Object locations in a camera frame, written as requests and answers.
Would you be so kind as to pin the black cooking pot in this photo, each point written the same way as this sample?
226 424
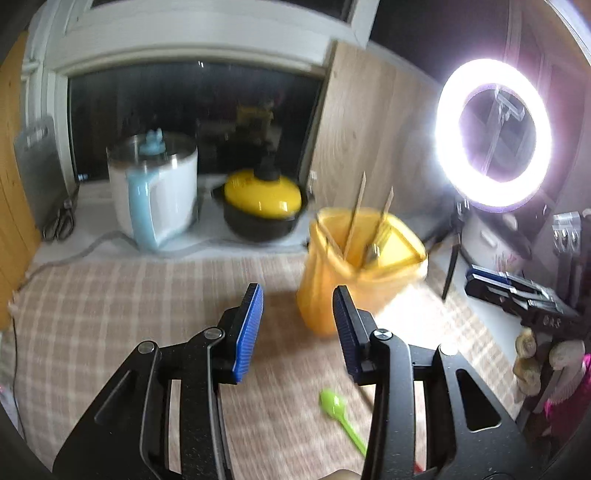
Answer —
258 226

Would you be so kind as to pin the scissors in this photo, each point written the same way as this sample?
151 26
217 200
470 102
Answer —
60 221

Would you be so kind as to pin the green plastic spoon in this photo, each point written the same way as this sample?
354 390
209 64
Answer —
332 401

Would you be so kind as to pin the yellow plastic utensil holder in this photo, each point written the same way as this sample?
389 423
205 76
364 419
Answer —
318 295

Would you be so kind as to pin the pine plank board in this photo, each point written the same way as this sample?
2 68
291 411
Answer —
14 184

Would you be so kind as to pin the white window frame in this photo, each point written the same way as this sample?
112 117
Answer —
184 32

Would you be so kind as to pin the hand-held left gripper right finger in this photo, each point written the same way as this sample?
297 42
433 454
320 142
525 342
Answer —
346 332

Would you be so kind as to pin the light oak panel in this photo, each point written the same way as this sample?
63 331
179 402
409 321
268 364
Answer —
369 129

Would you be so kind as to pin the person's right forearm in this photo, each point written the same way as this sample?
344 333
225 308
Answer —
577 387

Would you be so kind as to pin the black tripod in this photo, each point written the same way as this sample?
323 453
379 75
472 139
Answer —
452 258

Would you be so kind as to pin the yellow pot lid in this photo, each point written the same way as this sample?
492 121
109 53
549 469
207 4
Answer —
263 196

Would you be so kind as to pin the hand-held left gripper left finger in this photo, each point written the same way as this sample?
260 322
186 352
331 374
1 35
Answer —
249 332

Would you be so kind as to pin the metal tray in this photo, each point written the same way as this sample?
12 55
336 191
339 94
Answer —
39 170

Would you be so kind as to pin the wooden chopstick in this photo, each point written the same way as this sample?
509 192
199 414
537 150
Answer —
387 205
358 207
330 242

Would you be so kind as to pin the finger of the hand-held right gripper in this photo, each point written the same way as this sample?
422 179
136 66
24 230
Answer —
498 277
498 296

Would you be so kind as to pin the plaid blanket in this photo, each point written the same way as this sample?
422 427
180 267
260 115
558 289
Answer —
115 314

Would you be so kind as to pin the person's right hand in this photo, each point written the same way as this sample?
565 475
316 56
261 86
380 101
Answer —
526 364

